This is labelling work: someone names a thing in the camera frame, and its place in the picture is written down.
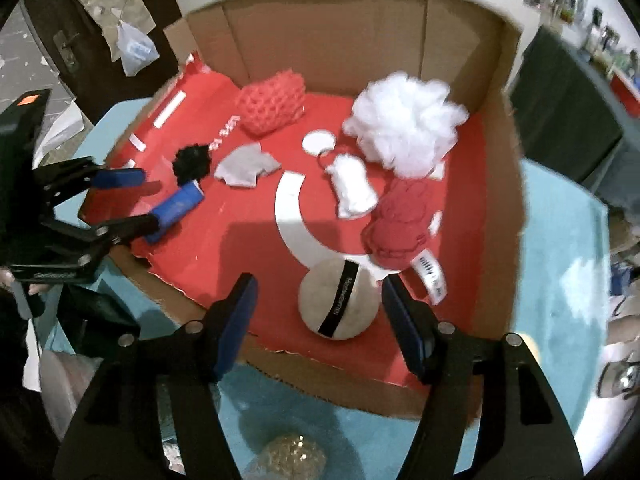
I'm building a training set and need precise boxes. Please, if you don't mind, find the clear plastic bag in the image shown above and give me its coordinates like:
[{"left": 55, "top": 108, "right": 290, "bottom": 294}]
[{"left": 116, "top": 20, "right": 161, "bottom": 77}]

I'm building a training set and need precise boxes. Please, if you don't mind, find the white bunny plush keychain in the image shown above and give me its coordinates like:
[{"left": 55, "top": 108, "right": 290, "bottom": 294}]
[{"left": 324, "top": 153, "right": 378, "bottom": 220}]

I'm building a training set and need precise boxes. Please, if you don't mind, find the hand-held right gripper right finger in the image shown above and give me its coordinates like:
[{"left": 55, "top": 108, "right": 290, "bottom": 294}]
[{"left": 381, "top": 274, "right": 586, "bottom": 480}]

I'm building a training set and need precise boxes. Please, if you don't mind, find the white bath pouf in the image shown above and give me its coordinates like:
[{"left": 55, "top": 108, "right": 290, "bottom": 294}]
[{"left": 342, "top": 71, "right": 471, "bottom": 180}]

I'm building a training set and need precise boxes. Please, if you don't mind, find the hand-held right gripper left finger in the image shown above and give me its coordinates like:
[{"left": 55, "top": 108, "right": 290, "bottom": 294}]
[{"left": 52, "top": 272, "right": 259, "bottom": 480}]

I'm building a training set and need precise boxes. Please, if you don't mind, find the red knitted hat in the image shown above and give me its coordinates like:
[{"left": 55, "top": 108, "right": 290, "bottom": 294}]
[{"left": 361, "top": 176, "right": 448, "bottom": 306}]

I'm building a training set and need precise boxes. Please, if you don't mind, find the red cardboard box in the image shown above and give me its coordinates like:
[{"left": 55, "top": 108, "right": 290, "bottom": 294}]
[{"left": 102, "top": 0, "right": 531, "bottom": 421}]

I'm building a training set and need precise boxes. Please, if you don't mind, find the grey sock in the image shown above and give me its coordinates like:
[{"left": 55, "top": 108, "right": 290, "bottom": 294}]
[{"left": 214, "top": 142, "right": 283, "bottom": 189}]

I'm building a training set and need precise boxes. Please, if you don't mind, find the beige powder puff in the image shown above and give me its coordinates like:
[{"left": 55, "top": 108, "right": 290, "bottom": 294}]
[{"left": 298, "top": 256, "right": 378, "bottom": 342}]

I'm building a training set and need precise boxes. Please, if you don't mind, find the table with dark cloth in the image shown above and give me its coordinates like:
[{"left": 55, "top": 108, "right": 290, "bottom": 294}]
[{"left": 510, "top": 25, "right": 640, "bottom": 211}]

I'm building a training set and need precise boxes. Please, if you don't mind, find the person's left hand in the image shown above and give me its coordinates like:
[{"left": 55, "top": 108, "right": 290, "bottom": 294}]
[{"left": 0, "top": 267, "right": 48, "bottom": 318}]

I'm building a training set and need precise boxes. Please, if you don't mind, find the small jar of gold beads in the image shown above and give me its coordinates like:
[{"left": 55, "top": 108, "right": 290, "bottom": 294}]
[{"left": 245, "top": 432, "right": 328, "bottom": 480}]

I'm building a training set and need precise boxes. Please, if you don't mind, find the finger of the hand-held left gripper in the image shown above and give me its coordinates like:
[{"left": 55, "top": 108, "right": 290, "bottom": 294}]
[
  {"left": 49, "top": 212, "right": 159, "bottom": 257},
  {"left": 34, "top": 156, "right": 147, "bottom": 207}
]

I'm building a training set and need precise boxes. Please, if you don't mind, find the black yarn ball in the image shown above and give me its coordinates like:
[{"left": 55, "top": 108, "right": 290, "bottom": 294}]
[{"left": 171, "top": 142, "right": 215, "bottom": 186}]

